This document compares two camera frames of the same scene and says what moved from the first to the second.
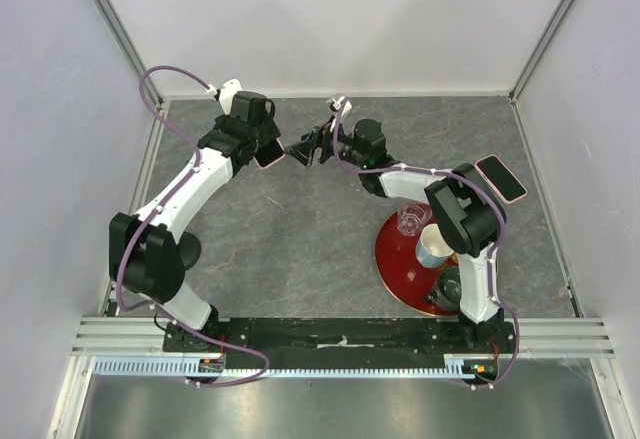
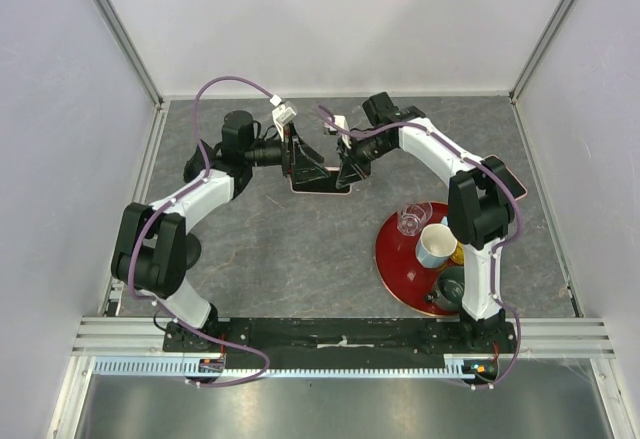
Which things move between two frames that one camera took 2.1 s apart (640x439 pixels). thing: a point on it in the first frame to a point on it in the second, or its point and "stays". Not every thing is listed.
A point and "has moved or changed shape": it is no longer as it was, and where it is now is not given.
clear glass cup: [412, 217] stays
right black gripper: [318, 138] to [352, 169]
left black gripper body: [265, 134] to [288, 152]
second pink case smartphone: [506, 184] stays
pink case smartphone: [269, 154] has moved or changed shape
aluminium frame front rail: [144, 337] stays
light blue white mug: [432, 249] stays
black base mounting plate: [324, 343] stays
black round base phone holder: [189, 249] stays
